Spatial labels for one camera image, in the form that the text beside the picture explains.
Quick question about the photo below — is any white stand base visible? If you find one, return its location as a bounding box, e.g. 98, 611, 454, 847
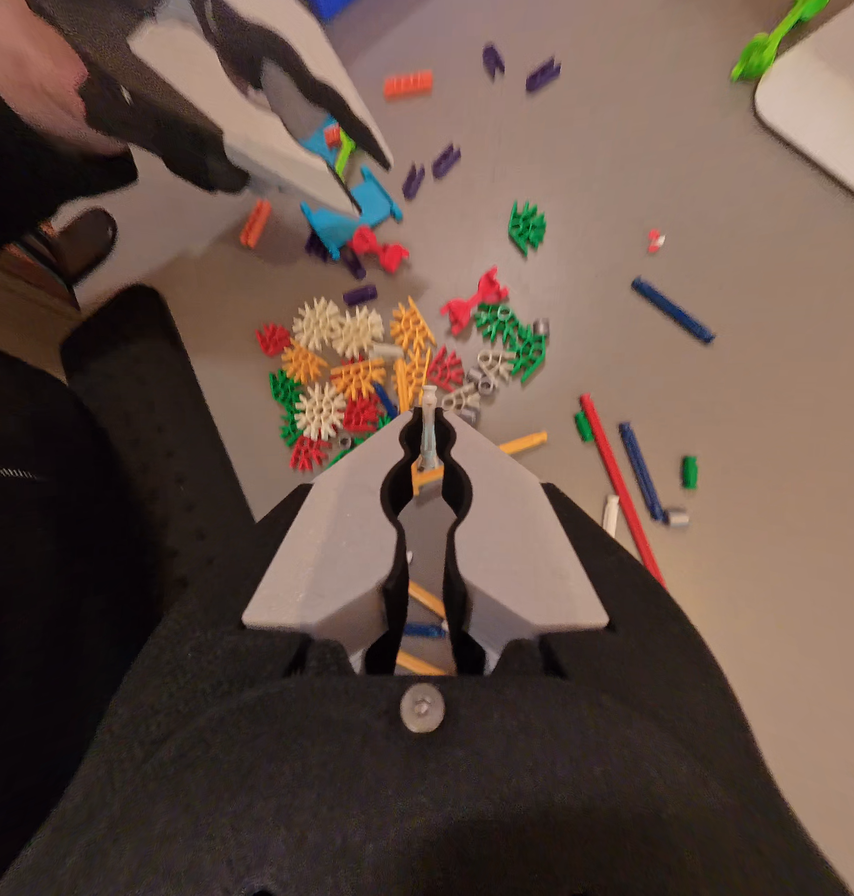
755, 0, 854, 211

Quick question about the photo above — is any heap of mixed toy rods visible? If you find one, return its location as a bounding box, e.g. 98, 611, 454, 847
398, 580, 450, 676

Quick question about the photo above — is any red toy spool piece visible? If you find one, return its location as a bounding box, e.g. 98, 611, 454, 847
349, 225, 410, 275
440, 266, 510, 337

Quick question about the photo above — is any dark chair caster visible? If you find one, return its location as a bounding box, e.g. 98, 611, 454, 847
10, 208, 119, 309

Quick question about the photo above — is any red long toy rod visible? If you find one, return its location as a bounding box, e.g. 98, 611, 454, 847
580, 394, 667, 588

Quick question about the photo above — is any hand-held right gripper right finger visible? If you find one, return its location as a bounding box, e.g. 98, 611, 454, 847
434, 412, 610, 676

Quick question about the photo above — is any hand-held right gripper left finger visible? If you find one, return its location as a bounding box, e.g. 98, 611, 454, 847
241, 412, 424, 676

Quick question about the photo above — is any cyan toy panel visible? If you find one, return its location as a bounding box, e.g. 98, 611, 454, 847
300, 167, 403, 260
300, 115, 345, 163

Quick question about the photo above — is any yellow toy rod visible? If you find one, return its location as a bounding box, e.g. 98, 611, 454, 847
413, 433, 548, 495

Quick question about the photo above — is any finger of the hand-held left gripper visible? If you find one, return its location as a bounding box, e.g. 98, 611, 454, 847
189, 0, 393, 169
129, 21, 361, 214

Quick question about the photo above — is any person's left hand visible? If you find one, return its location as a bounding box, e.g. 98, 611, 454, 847
0, 0, 130, 158

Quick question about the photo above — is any black mesh chair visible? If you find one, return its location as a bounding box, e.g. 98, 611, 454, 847
59, 283, 260, 631

